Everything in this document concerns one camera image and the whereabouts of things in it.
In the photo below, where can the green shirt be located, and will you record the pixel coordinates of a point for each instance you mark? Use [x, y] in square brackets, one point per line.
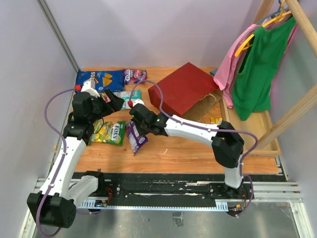
[252, 86]

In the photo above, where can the blue Doritos chip bag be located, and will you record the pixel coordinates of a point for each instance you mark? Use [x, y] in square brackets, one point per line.
[109, 79]

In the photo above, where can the orange Fox's candy packet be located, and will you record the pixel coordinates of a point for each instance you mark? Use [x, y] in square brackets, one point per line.
[105, 96]

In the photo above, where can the yellow snack packet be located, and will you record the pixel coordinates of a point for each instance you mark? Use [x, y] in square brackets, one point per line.
[214, 120]

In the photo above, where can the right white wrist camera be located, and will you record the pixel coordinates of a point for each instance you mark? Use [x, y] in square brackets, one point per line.
[132, 103]

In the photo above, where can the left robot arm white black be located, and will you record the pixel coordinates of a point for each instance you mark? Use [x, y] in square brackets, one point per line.
[67, 158]

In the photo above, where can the red brown paper bag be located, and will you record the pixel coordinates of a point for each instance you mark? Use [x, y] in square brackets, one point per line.
[189, 93]

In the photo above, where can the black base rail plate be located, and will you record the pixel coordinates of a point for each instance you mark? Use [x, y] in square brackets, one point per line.
[177, 192]

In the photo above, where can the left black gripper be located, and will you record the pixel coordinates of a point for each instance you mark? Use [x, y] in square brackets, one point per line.
[115, 105]

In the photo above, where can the blue cloth piece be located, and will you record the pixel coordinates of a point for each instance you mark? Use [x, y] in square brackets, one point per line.
[213, 72]

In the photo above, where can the teal snack packet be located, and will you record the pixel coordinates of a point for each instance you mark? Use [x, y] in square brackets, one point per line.
[125, 95]

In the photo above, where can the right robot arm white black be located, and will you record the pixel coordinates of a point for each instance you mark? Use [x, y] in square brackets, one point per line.
[227, 145]

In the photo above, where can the wooden clothes rack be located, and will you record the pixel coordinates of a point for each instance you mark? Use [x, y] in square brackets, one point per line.
[290, 127]

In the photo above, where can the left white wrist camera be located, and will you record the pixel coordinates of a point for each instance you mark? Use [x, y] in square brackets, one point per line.
[88, 86]

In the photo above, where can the grey clothes hanger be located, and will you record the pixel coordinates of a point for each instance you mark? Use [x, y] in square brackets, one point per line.
[277, 12]

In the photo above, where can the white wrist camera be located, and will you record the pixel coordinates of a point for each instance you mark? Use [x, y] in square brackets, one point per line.
[88, 86]
[132, 103]

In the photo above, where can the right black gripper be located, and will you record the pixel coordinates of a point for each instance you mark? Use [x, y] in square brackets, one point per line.
[142, 132]

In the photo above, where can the yellow clothes hanger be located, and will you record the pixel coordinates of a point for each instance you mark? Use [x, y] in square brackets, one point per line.
[250, 40]

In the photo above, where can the purple snack packet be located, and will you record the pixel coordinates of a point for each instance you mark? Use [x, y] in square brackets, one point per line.
[135, 140]
[134, 76]

